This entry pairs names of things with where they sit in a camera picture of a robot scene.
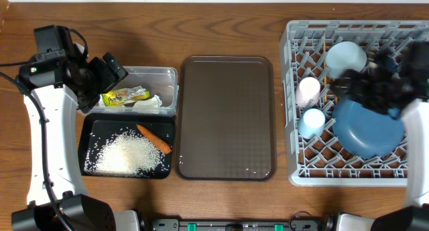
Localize yellow green snack wrapper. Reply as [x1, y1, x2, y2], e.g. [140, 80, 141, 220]
[101, 86, 150, 107]

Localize light blue bowl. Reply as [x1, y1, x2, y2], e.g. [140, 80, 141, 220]
[325, 42, 367, 78]

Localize dark blue plate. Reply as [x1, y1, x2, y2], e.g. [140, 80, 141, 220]
[332, 99, 404, 159]

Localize pink cup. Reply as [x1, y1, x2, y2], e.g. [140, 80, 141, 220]
[295, 77, 320, 108]

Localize light blue cup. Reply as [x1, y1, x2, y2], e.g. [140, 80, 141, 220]
[298, 108, 326, 139]

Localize pile of white rice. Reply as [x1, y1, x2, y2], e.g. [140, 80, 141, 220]
[83, 129, 170, 178]

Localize orange carrot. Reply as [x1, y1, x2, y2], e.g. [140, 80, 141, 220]
[137, 124, 172, 155]

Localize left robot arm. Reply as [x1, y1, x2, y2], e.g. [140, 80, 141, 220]
[11, 25, 140, 230]

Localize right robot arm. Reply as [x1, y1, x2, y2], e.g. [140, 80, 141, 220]
[331, 42, 428, 231]

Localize grey dishwasher rack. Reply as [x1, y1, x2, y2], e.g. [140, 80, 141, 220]
[280, 20, 428, 187]

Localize black plastic tray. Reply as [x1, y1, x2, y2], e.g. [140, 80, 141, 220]
[78, 113, 175, 179]

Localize brown serving tray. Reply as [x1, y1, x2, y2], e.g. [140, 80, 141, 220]
[175, 56, 277, 181]

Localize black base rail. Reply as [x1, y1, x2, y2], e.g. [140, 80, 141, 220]
[141, 217, 335, 231]

